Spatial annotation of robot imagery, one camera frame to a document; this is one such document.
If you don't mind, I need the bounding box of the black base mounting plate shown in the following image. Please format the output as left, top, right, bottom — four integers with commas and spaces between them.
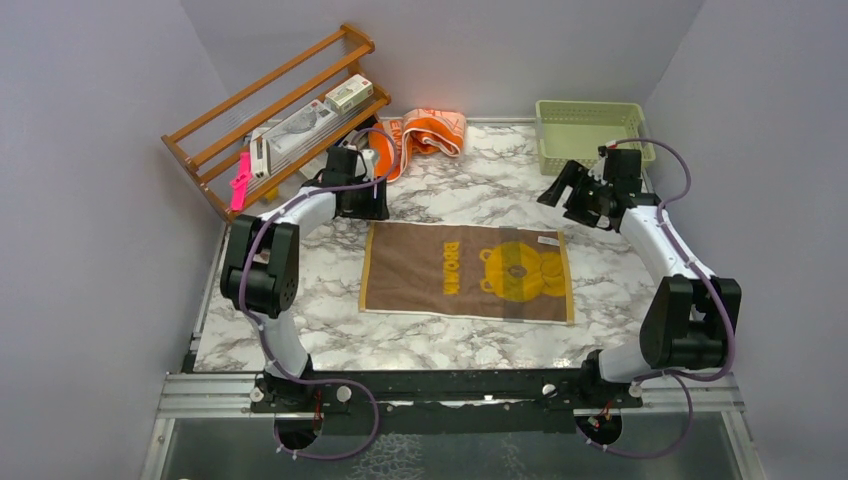
249, 368, 642, 436

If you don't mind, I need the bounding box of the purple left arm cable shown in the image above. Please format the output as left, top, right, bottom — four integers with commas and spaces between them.
237, 127, 403, 463

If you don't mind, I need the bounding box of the wooden shelf rack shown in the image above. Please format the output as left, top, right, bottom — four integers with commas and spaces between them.
161, 23, 391, 223

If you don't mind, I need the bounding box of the white upright box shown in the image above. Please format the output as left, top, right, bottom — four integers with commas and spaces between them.
249, 127, 270, 179

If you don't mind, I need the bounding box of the brown yellow bear towel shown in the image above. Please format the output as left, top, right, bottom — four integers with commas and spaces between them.
358, 222, 576, 325

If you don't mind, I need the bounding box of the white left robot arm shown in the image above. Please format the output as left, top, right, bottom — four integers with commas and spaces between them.
220, 147, 389, 411

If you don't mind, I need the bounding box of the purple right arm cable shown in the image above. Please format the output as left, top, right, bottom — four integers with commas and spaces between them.
574, 137, 738, 460

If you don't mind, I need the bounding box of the small white box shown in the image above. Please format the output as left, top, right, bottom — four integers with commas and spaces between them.
324, 74, 374, 115

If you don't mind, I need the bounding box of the large flat white box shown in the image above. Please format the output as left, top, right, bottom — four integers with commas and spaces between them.
262, 100, 338, 155

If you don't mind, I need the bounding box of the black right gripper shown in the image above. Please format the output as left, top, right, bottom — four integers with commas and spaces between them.
539, 160, 612, 228

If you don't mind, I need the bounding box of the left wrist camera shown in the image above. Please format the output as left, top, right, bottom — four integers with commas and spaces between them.
360, 149, 380, 181

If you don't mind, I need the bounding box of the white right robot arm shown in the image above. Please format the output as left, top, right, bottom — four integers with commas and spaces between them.
538, 144, 741, 407

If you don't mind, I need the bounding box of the green plastic basket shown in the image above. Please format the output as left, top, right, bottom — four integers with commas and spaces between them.
535, 100, 647, 176

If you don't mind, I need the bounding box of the orange white towel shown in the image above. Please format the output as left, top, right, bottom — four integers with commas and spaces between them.
368, 108, 467, 182

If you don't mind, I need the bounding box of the pink marker pen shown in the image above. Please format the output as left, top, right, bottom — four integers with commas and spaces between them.
230, 151, 253, 212

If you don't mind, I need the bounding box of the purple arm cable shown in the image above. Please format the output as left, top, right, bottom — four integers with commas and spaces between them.
574, 137, 738, 460
237, 127, 403, 463

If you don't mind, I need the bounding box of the aluminium rail frame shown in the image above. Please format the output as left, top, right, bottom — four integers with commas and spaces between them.
141, 369, 764, 479

